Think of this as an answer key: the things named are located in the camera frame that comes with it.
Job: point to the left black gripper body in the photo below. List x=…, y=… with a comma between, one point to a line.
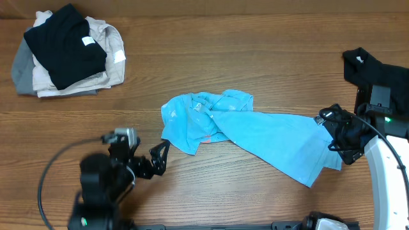
x=139, y=167

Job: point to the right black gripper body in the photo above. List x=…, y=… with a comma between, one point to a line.
x=347, y=141

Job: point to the black shirt on right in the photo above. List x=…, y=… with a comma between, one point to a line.
x=364, y=70

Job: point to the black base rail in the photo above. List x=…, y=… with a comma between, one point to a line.
x=280, y=225

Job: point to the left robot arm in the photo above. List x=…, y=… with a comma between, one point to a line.
x=107, y=179

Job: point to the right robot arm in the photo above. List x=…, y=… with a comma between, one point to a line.
x=373, y=131

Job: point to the folded grey garment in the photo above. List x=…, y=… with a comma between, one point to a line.
x=29, y=76

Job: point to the folded beige shirt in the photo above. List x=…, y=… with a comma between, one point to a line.
x=108, y=37

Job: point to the light blue t-shirt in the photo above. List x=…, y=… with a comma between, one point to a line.
x=295, y=145

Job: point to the folded black shirt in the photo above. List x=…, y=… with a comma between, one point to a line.
x=63, y=46

